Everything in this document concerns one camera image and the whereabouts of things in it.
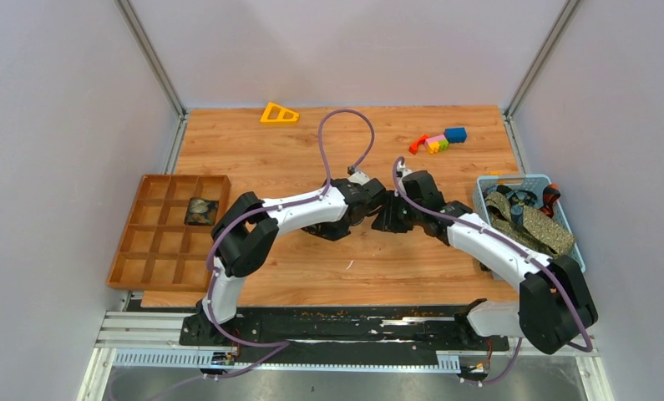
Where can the light blue plastic basket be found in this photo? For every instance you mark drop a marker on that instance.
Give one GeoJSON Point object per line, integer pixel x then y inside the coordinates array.
{"type": "Point", "coordinates": [534, 182]}

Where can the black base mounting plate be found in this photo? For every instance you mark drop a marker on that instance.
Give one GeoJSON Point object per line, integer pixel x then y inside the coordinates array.
{"type": "Point", "coordinates": [352, 336]}

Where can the yellow triangular plastic piece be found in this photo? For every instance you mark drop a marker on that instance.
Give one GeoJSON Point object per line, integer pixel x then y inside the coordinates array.
{"type": "Point", "coordinates": [275, 114]}

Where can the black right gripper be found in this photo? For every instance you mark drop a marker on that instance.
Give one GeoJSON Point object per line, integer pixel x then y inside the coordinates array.
{"type": "Point", "coordinates": [384, 220]}

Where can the aluminium frame rail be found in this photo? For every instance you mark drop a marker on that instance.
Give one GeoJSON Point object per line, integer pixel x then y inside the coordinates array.
{"type": "Point", "coordinates": [152, 339]}

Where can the blue and red tie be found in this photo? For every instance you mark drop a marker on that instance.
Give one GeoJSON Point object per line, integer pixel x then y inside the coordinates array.
{"type": "Point", "coordinates": [550, 199]}

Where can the orange wooden compartment tray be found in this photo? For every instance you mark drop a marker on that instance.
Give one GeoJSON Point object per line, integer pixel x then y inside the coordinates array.
{"type": "Point", "coordinates": [158, 251]}

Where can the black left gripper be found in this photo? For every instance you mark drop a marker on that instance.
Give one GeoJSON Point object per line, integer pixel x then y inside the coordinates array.
{"type": "Point", "coordinates": [342, 227]}

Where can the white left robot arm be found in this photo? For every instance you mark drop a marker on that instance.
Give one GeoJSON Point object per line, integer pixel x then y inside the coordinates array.
{"type": "Point", "coordinates": [245, 234]}

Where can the colourful toy block assembly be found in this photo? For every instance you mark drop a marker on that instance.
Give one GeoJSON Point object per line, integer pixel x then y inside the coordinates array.
{"type": "Point", "coordinates": [439, 143]}

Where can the olive green patterned tie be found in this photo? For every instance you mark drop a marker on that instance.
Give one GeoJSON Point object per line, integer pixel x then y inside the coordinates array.
{"type": "Point", "coordinates": [534, 229]}

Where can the rolled dark patterned tie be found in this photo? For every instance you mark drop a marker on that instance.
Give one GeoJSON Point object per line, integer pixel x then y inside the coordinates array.
{"type": "Point", "coordinates": [201, 212]}

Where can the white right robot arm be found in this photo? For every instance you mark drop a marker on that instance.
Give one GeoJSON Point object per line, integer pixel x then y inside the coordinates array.
{"type": "Point", "coordinates": [554, 307]}

